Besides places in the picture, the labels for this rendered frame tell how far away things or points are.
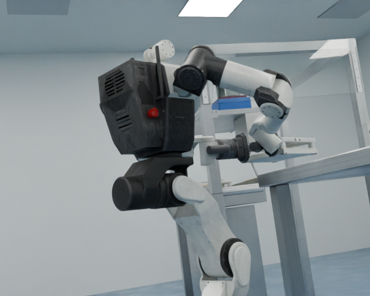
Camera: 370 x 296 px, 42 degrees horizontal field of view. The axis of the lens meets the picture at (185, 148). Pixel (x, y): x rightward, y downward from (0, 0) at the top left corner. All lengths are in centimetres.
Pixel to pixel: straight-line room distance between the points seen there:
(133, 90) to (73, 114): 445
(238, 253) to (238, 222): 112
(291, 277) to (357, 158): 44
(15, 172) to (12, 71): 120
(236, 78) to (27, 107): 462
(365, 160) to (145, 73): 90
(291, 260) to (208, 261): 59
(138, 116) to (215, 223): 49
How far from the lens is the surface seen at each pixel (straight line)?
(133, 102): 160
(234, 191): 278
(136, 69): 162
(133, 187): 156
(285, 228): 129
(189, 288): 378
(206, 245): 179
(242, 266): 181
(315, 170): 109
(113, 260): 592
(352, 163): 99
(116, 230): 592
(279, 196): 129
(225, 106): 286
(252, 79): 157
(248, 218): 293
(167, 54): 179
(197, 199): 169
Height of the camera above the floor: 76
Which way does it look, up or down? 8 degrees up
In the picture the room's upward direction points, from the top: 7 degrees counter-clockwise
